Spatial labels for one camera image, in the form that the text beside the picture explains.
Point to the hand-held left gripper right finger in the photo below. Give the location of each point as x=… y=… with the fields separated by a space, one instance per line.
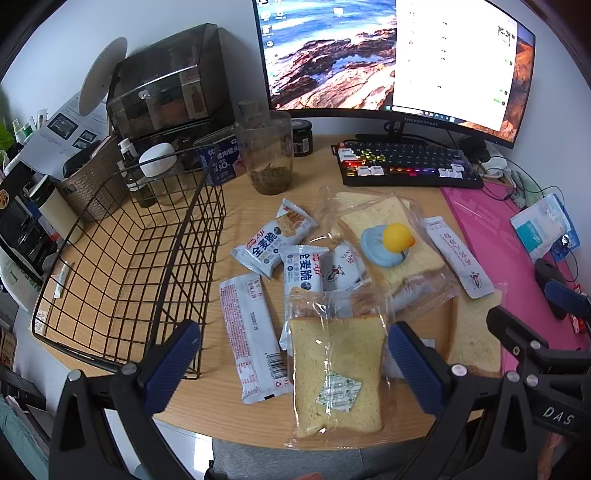
x=415 y=369

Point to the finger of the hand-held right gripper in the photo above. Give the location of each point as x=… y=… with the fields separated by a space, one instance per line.
x=570 y=297
x=512 y=330

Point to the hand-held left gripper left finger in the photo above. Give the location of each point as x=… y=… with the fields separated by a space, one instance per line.
x=173 y=364

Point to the bagged white bread slice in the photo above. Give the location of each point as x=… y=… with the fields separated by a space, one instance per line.
x=369 y=214
x=475 y=337
x=337 y=369

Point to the long white snack packet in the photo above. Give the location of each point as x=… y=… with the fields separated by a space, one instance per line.
x=251 y=341

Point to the blue white pouch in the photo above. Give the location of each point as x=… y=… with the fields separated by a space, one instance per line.
x=538 y=226

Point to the long white sachet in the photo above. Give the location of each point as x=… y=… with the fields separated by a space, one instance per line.
x=457 y=254

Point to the pink desk mat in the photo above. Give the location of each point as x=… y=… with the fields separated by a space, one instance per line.
x=489 y=230

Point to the pale green cloth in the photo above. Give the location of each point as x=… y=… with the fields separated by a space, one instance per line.
x=521 y=189

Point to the small white sachet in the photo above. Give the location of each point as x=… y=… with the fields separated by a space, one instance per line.
x=339 y=272

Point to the yellow duck on blue float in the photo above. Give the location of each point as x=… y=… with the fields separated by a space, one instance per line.
x=371 y=249

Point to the yellow rubber duck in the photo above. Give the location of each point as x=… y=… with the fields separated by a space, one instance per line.
x=398 y=237

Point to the white paper tag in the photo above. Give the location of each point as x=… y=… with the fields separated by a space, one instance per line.
x=62 y=279

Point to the blue white cracker packet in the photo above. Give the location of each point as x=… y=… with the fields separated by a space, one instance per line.
x=258 y=251
x=302 y=272

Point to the orange white cracker packet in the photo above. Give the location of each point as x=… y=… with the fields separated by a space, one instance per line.
x=295 y=221

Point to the black white tumbler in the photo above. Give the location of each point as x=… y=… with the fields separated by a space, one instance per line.
x=57 y=212

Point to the black backlit keyboard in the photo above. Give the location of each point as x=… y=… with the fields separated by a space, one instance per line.
x=415 y=164

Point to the dark spray bottle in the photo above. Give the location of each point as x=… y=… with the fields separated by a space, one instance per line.
x=131 y=175

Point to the brown woven basket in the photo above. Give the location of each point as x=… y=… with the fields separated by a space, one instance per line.
x=92 y=184

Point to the blue white tissue pack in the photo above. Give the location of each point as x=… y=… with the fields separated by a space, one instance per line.
x=221 y=166

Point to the white round jar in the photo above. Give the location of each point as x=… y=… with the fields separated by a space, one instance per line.
x=157 y=159

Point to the black printed box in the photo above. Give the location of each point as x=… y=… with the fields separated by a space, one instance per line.
x=18 y=217

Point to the clear plastic cup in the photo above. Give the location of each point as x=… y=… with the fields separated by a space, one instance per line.
x=268 y=152

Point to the black jar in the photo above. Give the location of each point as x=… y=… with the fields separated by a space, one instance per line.
x=302 y=138

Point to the printed paper sheets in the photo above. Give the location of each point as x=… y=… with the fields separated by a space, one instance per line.
x=69 y=124

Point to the smoked acrylic storage box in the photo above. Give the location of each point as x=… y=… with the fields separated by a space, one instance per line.
x=161 y=92

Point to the green plush toy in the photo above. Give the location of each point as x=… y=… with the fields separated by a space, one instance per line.
x=4 y=134

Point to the white round disc lamp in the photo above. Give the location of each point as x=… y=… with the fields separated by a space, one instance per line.
x=99 y=78

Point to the curved computer monitor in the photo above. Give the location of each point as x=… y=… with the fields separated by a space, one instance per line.
x=332 y=69

